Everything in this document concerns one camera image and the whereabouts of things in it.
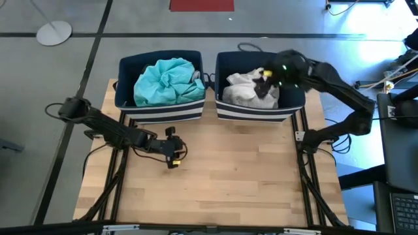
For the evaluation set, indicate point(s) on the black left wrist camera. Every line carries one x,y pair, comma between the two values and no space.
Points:
170,132

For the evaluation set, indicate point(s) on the black flat panel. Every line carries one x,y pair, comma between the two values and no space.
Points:
401,156

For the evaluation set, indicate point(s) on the red floor mat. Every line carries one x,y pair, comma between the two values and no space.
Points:
202,6

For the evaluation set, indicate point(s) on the black laptop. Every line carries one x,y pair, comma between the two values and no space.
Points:
405,212

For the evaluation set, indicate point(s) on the white metal bracket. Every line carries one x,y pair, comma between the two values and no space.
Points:
300,135

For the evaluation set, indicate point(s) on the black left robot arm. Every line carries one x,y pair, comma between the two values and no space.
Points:
107,130

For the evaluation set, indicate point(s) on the grey chair leg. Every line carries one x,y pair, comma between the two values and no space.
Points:
11,146

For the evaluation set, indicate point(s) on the black beam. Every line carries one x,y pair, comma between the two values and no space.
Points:
362,178

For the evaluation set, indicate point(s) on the black aluminium base frame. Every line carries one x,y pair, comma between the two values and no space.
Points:
114,182
307,182

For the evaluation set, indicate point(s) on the navy white striped fabric bin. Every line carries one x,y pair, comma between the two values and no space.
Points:
163,112
258,114

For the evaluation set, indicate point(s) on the round grey stand base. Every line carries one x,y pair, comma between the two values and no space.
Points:
54,34

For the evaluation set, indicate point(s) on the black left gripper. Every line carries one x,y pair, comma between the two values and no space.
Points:
166,147

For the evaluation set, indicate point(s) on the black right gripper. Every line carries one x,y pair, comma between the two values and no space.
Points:
289,70

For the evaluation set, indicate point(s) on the small off-white garment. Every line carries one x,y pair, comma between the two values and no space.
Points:
248,102

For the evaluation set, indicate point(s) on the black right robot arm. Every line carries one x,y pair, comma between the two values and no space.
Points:
343,88

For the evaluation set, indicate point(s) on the teal garment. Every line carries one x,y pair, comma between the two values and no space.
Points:
166,81

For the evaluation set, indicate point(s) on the black bar with silver brackets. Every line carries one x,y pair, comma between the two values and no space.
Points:
49,228

